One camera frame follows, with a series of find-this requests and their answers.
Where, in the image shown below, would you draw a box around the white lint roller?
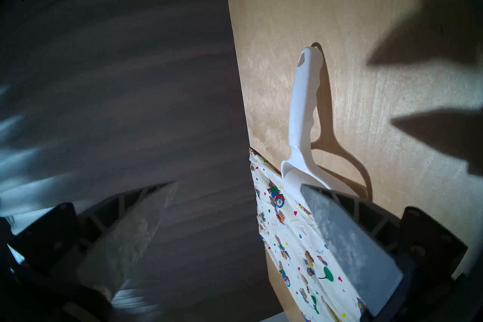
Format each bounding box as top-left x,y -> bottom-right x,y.
281,47 -> 359,212

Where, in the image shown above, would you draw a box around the grey pleated curtain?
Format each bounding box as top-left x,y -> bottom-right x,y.
0,0 -> 272,322

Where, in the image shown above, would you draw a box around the white bear print pants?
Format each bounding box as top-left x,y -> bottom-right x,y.
249,148 -> 372,322

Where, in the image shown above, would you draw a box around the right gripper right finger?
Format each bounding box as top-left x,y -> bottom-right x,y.
301,185 -> 468,317

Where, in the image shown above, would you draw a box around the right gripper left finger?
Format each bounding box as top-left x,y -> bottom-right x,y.
8,182 -> 178,301

